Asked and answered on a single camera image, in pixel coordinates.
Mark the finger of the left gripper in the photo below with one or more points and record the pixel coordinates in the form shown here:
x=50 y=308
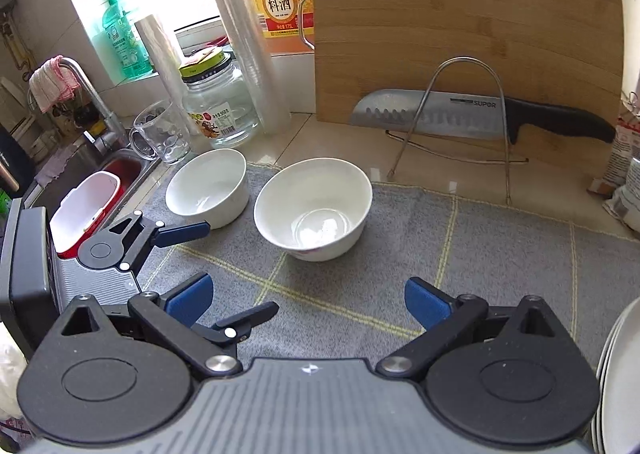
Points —
x=125 y=244
x=237 y=328

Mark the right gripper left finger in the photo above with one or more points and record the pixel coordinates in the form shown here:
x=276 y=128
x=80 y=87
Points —
x=88 y=383

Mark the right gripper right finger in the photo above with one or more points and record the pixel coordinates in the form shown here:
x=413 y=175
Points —
x=495 y=374

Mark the white plate with fruit print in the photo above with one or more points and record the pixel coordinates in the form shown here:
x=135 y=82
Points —
x=615 y=426

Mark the white bowl floral print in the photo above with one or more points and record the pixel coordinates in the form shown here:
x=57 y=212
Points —
x=314 y=210

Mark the steel kitchen sink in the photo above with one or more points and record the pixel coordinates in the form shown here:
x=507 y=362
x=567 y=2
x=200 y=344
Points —
x=75 y=168

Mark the red white plastic basin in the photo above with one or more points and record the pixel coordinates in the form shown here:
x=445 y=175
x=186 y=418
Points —
x=85 y=207

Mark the white bowl plain back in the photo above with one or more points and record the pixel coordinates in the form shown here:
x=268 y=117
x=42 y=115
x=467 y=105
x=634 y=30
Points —
x=212 y=187

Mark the metal sink faucet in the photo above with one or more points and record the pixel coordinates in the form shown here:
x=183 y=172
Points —
x=114 y=127

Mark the clear glass mug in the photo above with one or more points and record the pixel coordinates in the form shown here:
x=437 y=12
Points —
x=159 y=132

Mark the grey checked dish mat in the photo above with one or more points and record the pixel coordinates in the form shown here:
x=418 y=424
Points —
x=353 y=306

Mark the glass jar green lid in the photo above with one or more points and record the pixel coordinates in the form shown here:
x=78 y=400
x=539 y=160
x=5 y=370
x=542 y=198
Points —
x=217 y=98

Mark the pink cloth on faucet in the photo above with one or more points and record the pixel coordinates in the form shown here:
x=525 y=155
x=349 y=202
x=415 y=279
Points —
x=52 y=83

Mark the green dish soap bottle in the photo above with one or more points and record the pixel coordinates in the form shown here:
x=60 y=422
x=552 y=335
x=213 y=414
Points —
x=133 y=58

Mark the plastic wrap roll thin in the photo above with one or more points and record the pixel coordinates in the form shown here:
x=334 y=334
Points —
x=166 y=57

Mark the white blue clipped bag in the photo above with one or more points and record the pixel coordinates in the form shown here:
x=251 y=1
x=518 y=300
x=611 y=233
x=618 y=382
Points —
x=627 y=193

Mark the plastic cup stack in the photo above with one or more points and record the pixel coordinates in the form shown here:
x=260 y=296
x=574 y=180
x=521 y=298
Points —
x=241 y=24

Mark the white red salt bag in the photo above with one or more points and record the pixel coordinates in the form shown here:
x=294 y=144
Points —
x=627 y=131

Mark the bamboo cutting board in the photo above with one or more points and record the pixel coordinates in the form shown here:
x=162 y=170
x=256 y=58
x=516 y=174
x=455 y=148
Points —
x=562 y=52

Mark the black handled kitchen knife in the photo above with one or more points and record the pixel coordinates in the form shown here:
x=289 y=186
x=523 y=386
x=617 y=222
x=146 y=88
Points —
x=473 y=117

